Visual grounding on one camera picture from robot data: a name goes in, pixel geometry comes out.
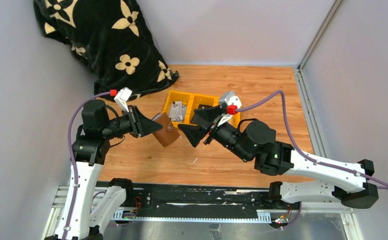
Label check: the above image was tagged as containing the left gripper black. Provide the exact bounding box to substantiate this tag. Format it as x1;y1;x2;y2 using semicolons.
102;105;162;140

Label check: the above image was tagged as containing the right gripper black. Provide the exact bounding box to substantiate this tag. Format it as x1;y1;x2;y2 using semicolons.
177;105;251;163

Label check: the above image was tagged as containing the brown leather card holder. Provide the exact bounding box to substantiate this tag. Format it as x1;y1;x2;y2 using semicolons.
152;112;180;148

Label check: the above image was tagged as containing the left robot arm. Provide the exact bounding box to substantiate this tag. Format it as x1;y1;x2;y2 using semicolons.
47;99;162;240

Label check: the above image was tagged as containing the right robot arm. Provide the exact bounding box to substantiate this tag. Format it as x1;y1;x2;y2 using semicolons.
178;106;379;209

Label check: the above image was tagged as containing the silver cards pile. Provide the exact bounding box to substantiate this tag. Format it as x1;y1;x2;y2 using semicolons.
168;101;187;123

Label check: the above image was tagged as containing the yellow bin middle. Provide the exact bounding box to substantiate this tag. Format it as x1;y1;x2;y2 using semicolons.
183;93;218;125

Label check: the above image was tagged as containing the yellow bin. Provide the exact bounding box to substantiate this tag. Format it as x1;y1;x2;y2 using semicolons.
183;93;218;125
163;90;193;126
217;95;242;127

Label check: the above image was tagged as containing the yellow bin left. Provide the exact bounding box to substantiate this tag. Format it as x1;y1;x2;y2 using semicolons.
163;90;193;126

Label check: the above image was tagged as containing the yellow bin right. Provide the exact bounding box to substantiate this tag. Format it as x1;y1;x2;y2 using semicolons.
217;95;242;127

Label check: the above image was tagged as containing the black floral blanket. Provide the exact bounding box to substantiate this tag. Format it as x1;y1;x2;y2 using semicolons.
33;0;179;100

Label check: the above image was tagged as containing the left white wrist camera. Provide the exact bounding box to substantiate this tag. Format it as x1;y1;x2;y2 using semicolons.
114;87;132;113

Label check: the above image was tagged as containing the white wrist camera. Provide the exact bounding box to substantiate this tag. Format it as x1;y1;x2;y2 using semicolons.
114;87;132;113
218;91;242;115

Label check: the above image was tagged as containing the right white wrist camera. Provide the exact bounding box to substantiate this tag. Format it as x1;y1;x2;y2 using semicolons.
218;91;242;115

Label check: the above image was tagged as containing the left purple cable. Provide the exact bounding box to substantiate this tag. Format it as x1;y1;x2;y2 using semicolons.
60;90;118;240

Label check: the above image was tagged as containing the purple cable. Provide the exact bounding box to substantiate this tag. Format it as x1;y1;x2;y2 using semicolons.
227;90;388;196
60;90;118;240

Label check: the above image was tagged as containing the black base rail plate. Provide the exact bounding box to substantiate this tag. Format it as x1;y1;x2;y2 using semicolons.
103;182;301;221

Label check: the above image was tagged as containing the aluminium frame post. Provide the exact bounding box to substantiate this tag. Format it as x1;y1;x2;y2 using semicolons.
297;0;344;70

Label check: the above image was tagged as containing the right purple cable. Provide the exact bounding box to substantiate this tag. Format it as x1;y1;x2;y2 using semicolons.
227;90;388;196

